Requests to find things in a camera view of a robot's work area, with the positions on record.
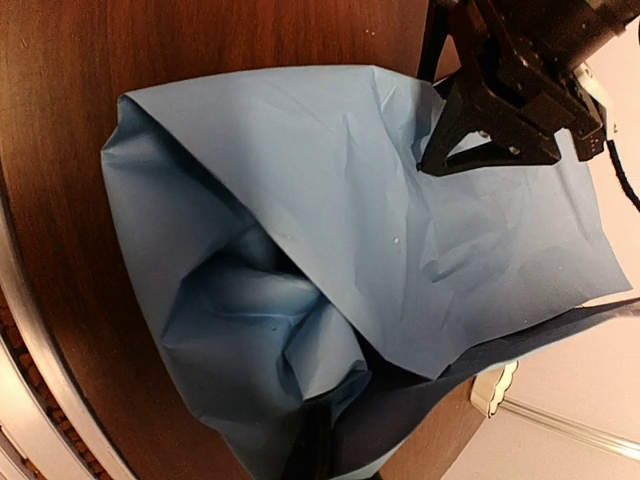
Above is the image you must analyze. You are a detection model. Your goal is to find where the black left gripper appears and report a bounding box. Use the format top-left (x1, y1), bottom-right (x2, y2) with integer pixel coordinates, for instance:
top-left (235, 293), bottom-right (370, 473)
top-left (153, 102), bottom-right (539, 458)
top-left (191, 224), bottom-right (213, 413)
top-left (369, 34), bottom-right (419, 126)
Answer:
top-left (417, 1), bottom-right (639, 177)

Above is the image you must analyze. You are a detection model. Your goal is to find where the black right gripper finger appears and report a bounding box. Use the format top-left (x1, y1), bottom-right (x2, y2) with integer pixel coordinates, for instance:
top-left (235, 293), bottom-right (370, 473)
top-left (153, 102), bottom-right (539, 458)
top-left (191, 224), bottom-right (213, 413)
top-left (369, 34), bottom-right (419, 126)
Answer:
top-left (284, 402), bottom-right (333, 480)

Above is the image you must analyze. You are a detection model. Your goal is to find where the blue wrapping paper sheet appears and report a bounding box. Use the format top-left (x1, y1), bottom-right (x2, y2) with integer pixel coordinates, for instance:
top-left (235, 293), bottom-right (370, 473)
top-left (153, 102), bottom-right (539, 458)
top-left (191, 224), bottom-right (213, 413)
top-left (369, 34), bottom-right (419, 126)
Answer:
top-left (101, 66), bottom-right (630, 479)

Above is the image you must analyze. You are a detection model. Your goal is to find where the white scalloped bowl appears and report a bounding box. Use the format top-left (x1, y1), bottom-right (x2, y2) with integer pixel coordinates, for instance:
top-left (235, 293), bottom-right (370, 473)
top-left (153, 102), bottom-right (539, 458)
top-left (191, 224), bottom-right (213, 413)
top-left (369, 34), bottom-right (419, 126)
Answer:
top-left (470, 361), bottom-right (519, 418)

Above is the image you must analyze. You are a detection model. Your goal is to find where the right aluminium frame post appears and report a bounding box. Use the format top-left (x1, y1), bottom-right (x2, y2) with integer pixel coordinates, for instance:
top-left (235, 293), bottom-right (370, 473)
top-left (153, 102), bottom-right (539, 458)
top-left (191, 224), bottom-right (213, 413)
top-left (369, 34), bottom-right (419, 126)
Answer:
top-left (500, 398), bottom-right (639, 461)

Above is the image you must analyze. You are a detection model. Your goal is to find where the aluminium front rail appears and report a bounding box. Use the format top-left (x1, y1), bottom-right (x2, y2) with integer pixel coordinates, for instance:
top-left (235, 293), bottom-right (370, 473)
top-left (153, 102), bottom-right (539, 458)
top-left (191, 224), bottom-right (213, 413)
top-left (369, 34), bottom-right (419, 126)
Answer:
top-left (1, 186), bottom-right (135, 479)

